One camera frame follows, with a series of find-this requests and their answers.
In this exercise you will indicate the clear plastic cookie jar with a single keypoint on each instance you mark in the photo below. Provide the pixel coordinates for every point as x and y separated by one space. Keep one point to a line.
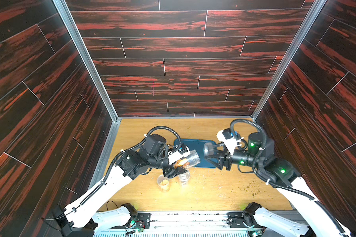
192 160

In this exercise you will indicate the aluminium corner post left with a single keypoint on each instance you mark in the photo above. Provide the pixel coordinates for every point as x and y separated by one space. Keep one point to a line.
72 29

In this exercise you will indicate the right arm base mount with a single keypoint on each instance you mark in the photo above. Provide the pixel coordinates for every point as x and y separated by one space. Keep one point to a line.
246 219

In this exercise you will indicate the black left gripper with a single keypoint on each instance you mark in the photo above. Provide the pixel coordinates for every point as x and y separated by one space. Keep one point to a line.
170 172

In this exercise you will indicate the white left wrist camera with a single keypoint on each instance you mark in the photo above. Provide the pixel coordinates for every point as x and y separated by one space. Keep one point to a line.
172 158

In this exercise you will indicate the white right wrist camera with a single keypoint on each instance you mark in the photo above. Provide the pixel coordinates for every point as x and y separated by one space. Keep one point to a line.
230 139

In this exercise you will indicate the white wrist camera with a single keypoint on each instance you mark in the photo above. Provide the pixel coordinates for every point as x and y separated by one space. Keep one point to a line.
230 139
172 158

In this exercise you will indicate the blue plastic tray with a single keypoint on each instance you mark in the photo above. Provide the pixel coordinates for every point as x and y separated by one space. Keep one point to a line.
196 144

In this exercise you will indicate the clear round jar lid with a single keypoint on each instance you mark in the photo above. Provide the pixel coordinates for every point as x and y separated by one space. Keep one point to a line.
208 149

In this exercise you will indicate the aluminium corner post right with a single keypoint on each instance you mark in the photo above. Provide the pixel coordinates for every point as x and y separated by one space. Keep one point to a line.
303 30

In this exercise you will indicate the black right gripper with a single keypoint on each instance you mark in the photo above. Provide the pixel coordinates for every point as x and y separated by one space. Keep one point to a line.
225 160

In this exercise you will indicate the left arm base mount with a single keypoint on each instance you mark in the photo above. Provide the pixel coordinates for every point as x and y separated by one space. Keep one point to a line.
138 221

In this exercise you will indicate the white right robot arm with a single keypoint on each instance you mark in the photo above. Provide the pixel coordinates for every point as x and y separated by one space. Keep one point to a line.
245 143

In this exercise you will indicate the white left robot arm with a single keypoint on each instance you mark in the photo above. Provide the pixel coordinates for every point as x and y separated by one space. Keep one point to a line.
161 148

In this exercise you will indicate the aluminium corner post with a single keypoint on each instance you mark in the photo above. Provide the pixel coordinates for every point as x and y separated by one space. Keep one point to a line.
303 30
72 29

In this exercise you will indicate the clear empty plastic jar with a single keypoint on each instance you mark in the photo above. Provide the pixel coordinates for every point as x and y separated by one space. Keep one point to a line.
184 178

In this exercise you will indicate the clear jar with yellow snacks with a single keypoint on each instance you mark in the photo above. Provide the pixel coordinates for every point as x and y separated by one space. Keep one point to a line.
163 183

